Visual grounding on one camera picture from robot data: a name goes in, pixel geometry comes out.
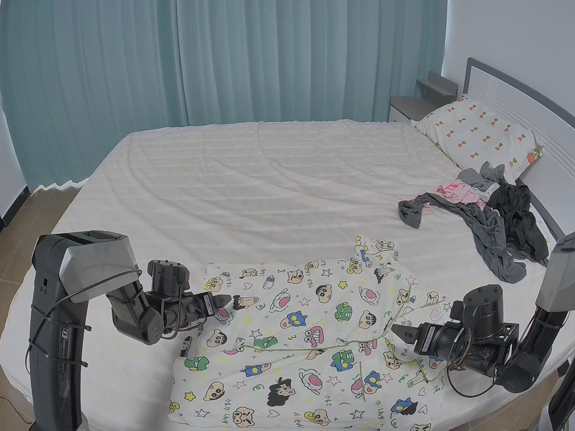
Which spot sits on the pile of clothes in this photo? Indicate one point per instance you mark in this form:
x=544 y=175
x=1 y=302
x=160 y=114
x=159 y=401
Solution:
x=489 y=236

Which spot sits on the white printed pillow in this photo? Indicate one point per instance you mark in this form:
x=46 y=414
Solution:
x=476 y=133

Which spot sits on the bed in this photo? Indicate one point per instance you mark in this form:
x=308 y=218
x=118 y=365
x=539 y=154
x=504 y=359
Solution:
x=269 y=186

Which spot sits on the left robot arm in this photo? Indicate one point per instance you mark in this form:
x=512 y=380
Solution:
x=54 y=330

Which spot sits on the white printed pyjama top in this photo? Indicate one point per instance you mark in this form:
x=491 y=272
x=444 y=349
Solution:
x=314 y=330

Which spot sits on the grey bedside table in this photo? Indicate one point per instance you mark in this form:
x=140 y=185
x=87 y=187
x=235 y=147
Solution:
x=413 y=106

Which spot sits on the blue-green curtain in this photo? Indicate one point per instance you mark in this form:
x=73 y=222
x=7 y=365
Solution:
x=292 y=52
x=90 y=83

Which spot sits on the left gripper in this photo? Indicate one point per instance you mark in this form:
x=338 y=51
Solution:
x=200 y=310

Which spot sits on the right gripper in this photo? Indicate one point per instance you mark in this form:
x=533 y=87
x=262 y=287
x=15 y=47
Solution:
x=438 y=339

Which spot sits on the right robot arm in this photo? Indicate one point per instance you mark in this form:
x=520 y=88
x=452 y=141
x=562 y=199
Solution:
x=523 y=353

